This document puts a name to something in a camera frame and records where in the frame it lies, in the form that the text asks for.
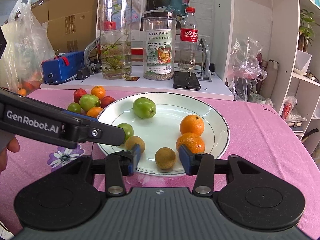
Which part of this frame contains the large green mango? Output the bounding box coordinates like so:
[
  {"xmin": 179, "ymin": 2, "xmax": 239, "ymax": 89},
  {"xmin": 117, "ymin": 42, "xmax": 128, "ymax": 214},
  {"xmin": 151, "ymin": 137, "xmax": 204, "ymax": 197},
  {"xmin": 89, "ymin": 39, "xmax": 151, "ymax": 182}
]
[{"xmin": 79, "ymin": 94, "xmax": 100, "ymax": 112}]

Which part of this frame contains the orange tangerine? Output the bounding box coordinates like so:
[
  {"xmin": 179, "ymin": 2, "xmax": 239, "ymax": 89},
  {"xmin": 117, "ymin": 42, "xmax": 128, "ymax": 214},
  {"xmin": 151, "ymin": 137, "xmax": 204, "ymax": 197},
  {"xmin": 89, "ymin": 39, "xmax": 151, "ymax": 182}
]
[
  {"xmin": 91, "ymin": 86, "xmax": 106, "ymax": 100},
  {"xmin": 180, "ymin": 114, "xmax": 204, "ymax": 136},
  {"xmin": 86, "ymin": 107, "xmax": 103, "ymax": 118},
  {"xmin": 176, "ymin": 132, "xmax": 206, "ymax": 153}
]

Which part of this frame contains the red apple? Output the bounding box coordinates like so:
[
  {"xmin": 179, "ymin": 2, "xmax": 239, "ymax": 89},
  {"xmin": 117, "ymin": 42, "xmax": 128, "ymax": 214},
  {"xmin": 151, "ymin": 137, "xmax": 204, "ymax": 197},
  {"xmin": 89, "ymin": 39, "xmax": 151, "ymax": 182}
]
[
  {"xmin": 73, "ymin": 88, "xmax": 87, "ymax": 103},
  {"xmin": 100, "ymin": 96, "xmax": 116, "ymax": 108}
]

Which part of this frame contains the small brown kiwi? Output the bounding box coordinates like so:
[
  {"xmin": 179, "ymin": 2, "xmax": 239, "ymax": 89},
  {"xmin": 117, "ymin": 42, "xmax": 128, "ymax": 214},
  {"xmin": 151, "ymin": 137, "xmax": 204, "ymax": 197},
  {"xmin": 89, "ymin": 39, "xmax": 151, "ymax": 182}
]
[{"xmin": 125, "ymin": 136, "xmax": 145, "ymax": 153}]

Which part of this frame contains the small green tomato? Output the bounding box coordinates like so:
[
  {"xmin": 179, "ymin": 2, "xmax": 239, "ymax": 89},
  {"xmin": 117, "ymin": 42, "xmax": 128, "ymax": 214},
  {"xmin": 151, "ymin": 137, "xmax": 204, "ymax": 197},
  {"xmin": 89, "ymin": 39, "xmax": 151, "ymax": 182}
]
[{"xmin": 117, "ymin": 123, "xmax": 134, "ymax": 141}]

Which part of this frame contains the green jujube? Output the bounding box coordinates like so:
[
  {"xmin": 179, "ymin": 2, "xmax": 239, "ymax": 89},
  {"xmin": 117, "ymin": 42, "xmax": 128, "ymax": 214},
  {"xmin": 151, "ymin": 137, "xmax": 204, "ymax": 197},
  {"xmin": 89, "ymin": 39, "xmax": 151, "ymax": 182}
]
[{"xmin": 133, "ymin": 97, "xmax": 156, "ymax": 119}]

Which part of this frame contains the person left hand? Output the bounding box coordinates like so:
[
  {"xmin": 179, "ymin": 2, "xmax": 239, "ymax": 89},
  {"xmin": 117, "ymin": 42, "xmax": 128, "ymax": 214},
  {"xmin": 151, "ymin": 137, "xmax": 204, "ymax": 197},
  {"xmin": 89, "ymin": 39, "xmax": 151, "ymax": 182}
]
[{"xmin": 0, "ymin": 137, "xmax": 20, "ymax": 173}]

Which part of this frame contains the small round green fruit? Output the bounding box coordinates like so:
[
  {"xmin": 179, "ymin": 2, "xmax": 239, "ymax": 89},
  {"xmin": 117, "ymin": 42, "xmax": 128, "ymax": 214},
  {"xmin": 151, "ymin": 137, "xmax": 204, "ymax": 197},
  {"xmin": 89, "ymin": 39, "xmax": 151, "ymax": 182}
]
[{"xmin": 67, "ymin": 102, "xmax": 82, "ymax": 114}]

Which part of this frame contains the black adapter block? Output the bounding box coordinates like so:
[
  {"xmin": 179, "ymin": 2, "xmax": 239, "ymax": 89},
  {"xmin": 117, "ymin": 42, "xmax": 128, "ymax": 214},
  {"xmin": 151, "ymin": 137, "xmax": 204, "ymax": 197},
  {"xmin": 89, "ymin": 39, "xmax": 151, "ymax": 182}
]
[{"xmin": 76, "ymin": 67, "xmax": 91, "ymax": 80}]

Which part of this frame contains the blue power box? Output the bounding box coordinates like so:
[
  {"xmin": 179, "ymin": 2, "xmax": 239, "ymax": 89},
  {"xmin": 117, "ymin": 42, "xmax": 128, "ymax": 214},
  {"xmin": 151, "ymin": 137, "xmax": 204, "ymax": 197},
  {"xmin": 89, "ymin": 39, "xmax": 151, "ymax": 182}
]
[{"xmin": 41, "ymin": 51, "xmax": 85, "ymax": 84}]

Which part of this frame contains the white ceramic plate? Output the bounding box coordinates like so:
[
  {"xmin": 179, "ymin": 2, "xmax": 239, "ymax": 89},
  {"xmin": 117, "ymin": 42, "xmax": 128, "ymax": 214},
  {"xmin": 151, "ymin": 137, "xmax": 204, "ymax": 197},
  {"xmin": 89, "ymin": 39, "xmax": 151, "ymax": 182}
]
[{"xmin": 98, "ymin": 92, "xmax": 230, "ymax": 177}]

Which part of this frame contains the gold sticker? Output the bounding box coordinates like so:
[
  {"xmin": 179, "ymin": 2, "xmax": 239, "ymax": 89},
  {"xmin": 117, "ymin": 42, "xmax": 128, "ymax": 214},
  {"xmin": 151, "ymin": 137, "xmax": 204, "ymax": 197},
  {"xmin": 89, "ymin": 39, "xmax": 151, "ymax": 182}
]
[{"xmin": 125, "ymin": 76, "xmax": 139, "ymax": 81}]

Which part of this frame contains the pink floral tablecloth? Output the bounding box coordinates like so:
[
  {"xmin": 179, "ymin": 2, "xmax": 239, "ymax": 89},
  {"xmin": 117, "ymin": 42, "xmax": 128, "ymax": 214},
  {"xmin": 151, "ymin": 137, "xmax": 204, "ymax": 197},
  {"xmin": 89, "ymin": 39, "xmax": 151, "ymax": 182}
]
[{"xmin": 1, "ymin": 89, "xmax": 319, "ymax": 239}]

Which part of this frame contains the clear bag with fruit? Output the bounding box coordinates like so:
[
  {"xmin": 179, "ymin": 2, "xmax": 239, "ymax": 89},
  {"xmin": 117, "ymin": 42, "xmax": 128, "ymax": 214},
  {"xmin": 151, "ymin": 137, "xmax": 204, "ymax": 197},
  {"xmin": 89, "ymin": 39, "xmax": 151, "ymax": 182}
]
[{"xmin": 1, "ymin": 0, "xmax": 55, "ymax": 96}]

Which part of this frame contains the white base board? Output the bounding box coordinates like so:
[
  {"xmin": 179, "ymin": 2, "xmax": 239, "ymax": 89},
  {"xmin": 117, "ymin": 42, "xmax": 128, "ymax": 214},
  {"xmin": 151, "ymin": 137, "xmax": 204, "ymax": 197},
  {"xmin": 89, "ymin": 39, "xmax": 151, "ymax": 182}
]
[{"xmin": 40, "ymin": 65, "xmax": 234, "ymax": 101}]

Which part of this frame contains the black smartphone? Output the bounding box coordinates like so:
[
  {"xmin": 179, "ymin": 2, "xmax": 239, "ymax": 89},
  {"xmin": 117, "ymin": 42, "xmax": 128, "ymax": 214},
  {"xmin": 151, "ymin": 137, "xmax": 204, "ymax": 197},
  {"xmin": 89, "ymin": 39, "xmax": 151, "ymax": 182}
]
[{"xmin": 172, "ymin": 71, "xmax": 201, "ymax": 90}]

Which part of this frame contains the red capped clear bottle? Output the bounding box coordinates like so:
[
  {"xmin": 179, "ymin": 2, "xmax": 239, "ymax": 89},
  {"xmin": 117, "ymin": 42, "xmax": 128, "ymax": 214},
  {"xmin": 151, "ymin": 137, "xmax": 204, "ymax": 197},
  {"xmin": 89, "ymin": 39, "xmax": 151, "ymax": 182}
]
[{"xmin": 102, "ymin": 21, "xmax": 117, "ymax": 31}]

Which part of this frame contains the cardboard box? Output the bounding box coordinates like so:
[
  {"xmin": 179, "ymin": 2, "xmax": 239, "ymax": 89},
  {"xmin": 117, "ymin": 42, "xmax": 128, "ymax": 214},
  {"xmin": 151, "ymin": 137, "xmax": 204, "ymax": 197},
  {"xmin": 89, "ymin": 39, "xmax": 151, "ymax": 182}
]
[{"xmin": 31, "ymin": 0, "xmax": 98, "ymax": 53}]

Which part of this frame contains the crumpled clear plastic bag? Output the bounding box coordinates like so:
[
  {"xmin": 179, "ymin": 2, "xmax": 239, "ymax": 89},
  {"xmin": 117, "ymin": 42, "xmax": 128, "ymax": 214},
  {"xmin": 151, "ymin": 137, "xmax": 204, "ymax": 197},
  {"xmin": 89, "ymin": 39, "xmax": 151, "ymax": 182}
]
[{"xmin": 226, "ymin": 37, "xmax": 267, "ymax": 101}]

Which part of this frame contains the clear plastic labelled jar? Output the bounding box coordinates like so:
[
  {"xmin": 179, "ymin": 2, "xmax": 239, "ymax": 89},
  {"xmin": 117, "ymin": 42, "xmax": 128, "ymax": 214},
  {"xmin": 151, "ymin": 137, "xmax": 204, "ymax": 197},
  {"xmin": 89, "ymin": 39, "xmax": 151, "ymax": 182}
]
[{"xmin": 143, "ymin": 10, "xmax": 177, "ymax": 81}]

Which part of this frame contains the tall glass plant vase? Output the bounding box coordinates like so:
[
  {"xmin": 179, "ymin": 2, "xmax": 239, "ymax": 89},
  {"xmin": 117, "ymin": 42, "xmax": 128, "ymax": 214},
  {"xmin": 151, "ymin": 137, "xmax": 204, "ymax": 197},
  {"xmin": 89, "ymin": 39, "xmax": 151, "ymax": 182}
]
[{"xmin": 100, "ymin": 0, "xmax": 132, "ymax": 80}]

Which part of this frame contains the cola plastic bottle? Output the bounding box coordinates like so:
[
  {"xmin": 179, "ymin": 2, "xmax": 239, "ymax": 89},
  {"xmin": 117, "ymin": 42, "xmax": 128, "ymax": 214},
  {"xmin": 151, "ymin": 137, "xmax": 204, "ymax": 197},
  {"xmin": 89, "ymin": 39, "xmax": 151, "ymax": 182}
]
[{"xmin": 178, "ymin": 7, "xmax": 199, "ymax": 72}]

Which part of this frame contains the white shelf unit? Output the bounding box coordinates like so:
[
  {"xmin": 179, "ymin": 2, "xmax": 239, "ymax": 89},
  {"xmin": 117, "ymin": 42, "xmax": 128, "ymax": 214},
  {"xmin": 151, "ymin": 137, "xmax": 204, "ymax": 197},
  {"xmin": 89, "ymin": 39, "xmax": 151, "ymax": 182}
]
[{"xmin": 210, "ymin": 0, "xmax": 319, "ymax": 139}]

